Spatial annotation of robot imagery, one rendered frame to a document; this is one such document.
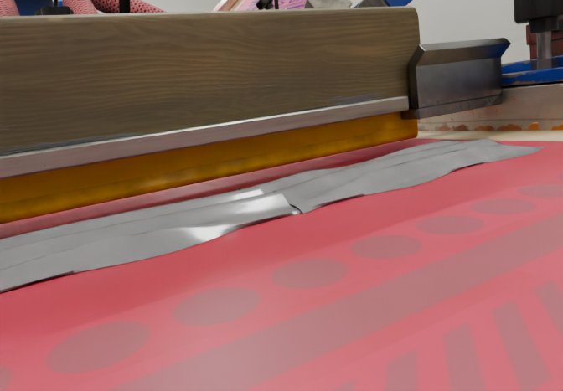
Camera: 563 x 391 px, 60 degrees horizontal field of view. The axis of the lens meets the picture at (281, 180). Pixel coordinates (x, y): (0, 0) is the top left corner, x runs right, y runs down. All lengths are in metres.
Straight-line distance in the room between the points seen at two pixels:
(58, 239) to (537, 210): 0.18
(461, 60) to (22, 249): 0.32
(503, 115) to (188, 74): 0.27
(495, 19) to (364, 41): 2.26
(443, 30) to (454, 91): 2.40
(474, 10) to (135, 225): 2.53
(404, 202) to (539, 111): 0.23
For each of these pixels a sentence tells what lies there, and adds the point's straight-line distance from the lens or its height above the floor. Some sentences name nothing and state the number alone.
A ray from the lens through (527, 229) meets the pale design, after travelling 0.17.
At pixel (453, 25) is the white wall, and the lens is 2.75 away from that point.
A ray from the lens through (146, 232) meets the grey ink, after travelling 0.19.
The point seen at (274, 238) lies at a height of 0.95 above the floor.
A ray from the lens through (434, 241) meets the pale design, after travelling 0.16.
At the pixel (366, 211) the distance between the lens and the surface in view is 0.20.
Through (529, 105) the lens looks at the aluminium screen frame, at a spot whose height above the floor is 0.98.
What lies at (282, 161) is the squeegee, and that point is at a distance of 0.32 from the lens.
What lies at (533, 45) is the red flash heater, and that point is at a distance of 1.40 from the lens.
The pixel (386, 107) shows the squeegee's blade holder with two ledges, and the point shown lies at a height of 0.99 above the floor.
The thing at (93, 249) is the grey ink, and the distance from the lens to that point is 0.19.
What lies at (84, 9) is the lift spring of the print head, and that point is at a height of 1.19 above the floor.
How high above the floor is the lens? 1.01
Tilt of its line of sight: 10 degrees down
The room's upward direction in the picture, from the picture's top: 7 degrees counter-clockwise
